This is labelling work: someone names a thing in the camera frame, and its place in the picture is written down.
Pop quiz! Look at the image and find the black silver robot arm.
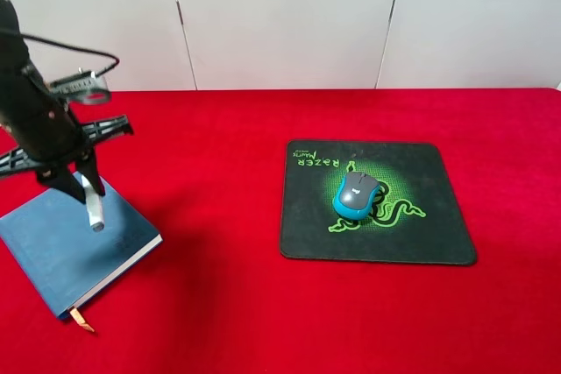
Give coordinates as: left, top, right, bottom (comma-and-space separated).
1, 0, 133, 202

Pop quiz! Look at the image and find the blue notebook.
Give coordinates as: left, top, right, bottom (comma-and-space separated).
1, 184, 162, 332

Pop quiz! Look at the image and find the red tablecloth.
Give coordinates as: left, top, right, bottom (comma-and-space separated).
1, 88, 560, 373

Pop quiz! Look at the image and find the grey and blue computer mouse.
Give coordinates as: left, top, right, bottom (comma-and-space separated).
332, 171, 380, 221

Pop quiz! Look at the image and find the black green mouse pad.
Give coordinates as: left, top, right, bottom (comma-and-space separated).
280, 139, 477, 266

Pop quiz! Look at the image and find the white marker pen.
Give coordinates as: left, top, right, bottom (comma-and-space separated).
81, 175, 105, 232

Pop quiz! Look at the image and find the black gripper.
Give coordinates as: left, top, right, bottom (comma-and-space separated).
1, 67, 133, 204

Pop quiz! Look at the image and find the gripper mounted camera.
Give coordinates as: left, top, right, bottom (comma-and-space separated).
48, 70, 111, 105

